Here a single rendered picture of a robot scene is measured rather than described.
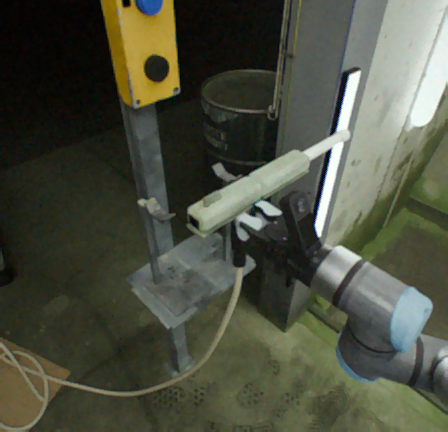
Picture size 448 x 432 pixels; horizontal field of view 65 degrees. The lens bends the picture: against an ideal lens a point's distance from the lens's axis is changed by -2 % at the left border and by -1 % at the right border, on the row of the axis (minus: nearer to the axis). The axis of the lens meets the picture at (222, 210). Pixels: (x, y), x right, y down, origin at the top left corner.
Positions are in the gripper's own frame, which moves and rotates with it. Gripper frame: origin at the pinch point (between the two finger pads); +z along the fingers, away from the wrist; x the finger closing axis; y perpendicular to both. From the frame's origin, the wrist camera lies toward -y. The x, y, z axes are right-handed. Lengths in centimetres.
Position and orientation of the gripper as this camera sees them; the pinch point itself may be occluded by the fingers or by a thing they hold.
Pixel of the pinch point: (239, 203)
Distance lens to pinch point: 69.8
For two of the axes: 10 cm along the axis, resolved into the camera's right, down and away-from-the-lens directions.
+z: -7.0, -4.7, 5.4
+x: 7.1, -4.6, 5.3
